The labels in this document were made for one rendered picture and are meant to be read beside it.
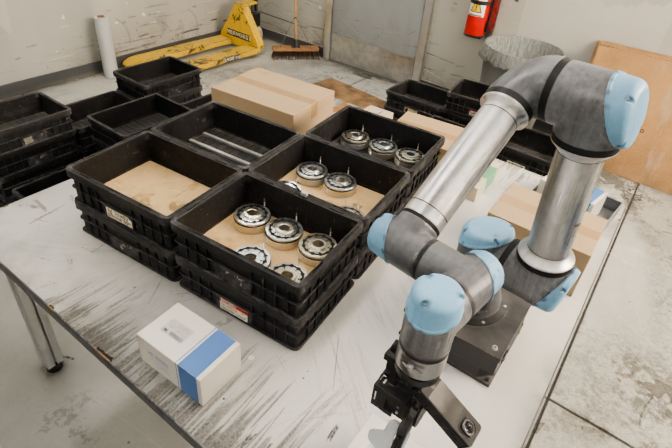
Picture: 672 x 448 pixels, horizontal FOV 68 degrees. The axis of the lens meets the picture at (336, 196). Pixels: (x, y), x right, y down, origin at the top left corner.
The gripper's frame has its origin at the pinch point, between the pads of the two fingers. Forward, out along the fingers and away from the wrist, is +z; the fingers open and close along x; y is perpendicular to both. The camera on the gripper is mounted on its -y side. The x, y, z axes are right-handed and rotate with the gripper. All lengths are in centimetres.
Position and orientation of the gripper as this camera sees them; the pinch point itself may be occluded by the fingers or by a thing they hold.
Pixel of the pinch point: (409, 441)
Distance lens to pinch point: 96.6
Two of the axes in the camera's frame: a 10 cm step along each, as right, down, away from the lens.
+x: -5.9, 4.2, -6.9
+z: -0.8, 8.2, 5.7
